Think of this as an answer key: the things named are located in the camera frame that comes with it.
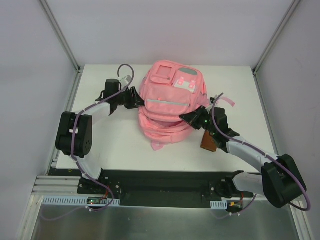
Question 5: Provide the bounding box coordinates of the brown leather wallet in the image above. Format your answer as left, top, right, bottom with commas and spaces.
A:
200, 131, 217, 152

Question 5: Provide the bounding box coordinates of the pink student backpack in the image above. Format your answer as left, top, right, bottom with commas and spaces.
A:
136, 59, 237, 152

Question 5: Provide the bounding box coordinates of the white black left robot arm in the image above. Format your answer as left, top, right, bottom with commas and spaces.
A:
55, 79, 145, 195

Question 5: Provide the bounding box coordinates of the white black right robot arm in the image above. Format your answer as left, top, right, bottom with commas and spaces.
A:
180, 106, 311, 211

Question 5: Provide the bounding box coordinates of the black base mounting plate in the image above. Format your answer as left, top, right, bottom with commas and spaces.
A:
47, 167, 287, 209

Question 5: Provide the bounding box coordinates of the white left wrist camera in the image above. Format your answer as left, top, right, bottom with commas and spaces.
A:
118, 75, 132, 86

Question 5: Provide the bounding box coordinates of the small white cable duct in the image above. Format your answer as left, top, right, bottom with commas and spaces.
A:
210, 200, 228, 210

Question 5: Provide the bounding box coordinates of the aluminium frame rail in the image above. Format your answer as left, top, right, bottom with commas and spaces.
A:
38, 0, 81, 73

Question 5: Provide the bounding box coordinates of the white slotted cable duct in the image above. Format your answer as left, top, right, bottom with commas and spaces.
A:
42, 196, 121, 207

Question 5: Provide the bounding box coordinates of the right aluminium frame post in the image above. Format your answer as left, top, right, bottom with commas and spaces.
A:
252, 0, 303, 76

